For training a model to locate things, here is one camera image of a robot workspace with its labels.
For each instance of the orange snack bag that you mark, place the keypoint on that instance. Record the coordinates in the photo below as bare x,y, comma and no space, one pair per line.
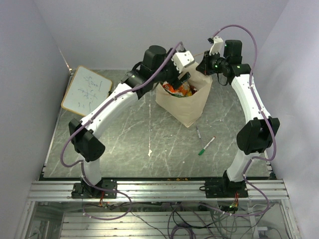
183,91

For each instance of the grey ballpoint pen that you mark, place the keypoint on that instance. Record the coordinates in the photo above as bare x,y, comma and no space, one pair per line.
199,134

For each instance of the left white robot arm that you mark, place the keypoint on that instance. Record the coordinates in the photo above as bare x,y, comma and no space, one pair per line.
158,66

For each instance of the beige paper bag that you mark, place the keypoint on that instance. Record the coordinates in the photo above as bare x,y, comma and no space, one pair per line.
187,109

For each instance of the yellow framed whiteboard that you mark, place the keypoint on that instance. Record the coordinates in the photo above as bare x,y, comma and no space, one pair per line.
86,91

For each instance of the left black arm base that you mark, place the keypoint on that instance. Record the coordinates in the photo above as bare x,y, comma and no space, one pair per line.
107,189

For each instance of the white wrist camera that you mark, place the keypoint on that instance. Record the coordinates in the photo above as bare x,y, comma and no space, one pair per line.
216,45
182,60

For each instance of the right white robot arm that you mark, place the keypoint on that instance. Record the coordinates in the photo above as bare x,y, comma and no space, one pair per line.
224,57

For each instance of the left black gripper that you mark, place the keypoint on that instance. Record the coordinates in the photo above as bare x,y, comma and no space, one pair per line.
176,81

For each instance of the aluminium rail frame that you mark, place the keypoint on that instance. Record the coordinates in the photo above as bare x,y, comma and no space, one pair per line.
154,160

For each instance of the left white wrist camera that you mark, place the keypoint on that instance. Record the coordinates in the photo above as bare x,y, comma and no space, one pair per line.
182,60

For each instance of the white marker pen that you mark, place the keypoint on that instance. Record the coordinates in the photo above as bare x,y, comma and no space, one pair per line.
207,145

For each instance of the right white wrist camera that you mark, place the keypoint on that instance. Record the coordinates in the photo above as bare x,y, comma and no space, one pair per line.
216,45

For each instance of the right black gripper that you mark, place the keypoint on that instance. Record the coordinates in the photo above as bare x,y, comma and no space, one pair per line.
204,66

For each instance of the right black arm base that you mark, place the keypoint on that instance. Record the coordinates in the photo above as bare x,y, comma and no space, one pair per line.
222,187

